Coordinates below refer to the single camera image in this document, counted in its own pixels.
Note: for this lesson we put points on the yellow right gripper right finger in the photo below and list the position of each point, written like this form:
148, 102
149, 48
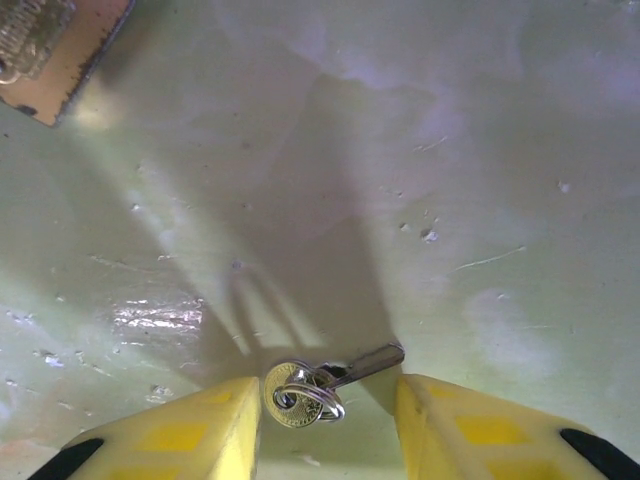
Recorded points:
480, 435

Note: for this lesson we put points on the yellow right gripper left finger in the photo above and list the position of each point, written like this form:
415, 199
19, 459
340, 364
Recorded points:
200, 435

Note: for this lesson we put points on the brass head padlock key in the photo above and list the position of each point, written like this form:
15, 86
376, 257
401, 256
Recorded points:
290, 410

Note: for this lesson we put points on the cartoon print tin box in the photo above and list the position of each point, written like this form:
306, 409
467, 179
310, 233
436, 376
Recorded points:
80, 60

